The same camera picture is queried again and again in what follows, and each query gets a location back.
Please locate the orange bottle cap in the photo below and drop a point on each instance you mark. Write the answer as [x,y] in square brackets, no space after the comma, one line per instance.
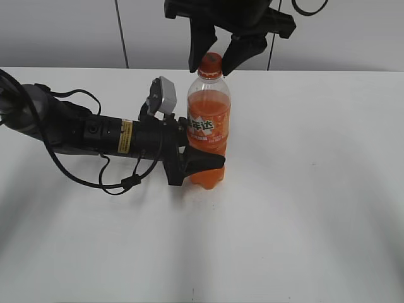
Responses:
[211,66]

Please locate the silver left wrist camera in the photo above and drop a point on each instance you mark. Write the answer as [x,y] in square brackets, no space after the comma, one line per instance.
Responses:
[162,97]

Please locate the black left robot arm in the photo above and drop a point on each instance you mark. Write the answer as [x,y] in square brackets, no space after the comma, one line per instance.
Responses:
[71,129]

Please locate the orange soda plastic bottle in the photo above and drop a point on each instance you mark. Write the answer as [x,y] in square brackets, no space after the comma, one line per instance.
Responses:
[208,113]

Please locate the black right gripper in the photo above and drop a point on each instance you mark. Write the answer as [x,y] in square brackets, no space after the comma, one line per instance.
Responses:
[248,20]

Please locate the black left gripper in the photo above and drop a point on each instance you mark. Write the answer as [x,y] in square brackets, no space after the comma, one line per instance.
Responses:
[161,140]

